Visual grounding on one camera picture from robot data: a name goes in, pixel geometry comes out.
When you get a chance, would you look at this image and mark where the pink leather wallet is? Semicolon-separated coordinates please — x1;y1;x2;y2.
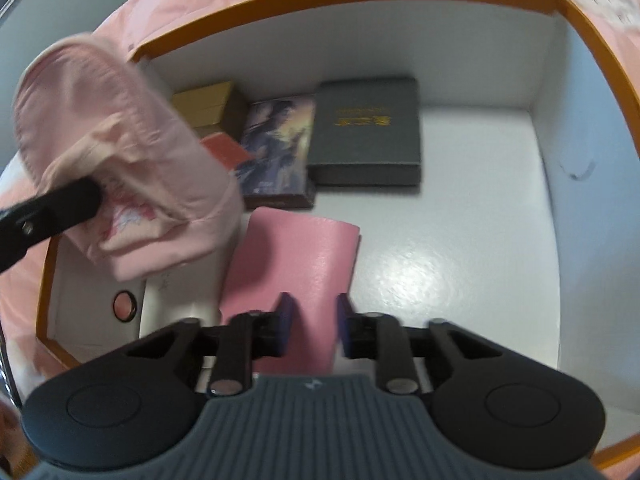
219;207;360;376

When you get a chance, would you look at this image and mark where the pink mini backpack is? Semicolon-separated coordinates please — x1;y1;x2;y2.
13;34;244;281

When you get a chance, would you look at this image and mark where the person's left hand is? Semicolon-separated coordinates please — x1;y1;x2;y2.
0;396;38;479

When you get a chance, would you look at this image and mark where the white glasses case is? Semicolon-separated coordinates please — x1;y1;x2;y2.
136;249;232;393

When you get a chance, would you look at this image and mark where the round pink blush compact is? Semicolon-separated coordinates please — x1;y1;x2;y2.
112;290;138;323

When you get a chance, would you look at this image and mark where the gold cardboard gift box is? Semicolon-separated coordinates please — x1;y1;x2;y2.
171;81;250;141

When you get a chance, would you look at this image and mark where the red small box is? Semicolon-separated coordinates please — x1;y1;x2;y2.
201;132;255;174

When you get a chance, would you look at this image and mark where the orange cardboard storage box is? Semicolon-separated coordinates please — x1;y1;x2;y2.
23;0;639;479

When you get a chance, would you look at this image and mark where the dark grey gift box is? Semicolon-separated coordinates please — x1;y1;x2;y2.
307;77;422;186

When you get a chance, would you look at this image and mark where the illustrated card box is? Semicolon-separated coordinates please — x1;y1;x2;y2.
234;96;314;210

